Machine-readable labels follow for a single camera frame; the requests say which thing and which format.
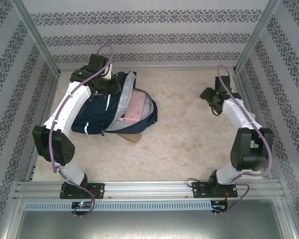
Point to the pink pencil case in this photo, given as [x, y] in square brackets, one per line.
[135, 107]

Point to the navy blue student backpack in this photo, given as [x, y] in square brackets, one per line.
[97, 117]

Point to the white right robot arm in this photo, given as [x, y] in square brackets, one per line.
[235, 112]

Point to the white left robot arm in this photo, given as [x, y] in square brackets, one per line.
[72, 107]

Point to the tan fabric pouch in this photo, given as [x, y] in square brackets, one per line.
[133, 137]

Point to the right controller circuit board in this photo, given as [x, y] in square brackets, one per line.
[219, 204]

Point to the controller circuit board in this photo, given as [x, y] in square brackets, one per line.
[81, 204]
[219, 204]

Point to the left controller circuit board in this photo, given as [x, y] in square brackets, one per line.
[81, 204]

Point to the grey metal front panel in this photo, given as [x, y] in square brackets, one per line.
[149, 226]

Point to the aluminium right side rail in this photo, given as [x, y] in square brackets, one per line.
[237, 77]

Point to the aluminium left side rail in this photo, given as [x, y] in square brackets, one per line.
[52, 94]

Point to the aluminium right rear frame post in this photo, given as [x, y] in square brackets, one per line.
[257, 37]

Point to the aluminium frame post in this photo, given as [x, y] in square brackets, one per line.
[37, 37]
[257, 37]

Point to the aluminium left rear frame post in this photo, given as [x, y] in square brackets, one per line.
[37, 37]

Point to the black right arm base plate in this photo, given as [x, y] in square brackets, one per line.
[199, 189]

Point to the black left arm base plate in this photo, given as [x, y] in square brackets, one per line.
[98, 189]

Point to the aluminium mounting rail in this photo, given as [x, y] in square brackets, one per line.
[144, 189]

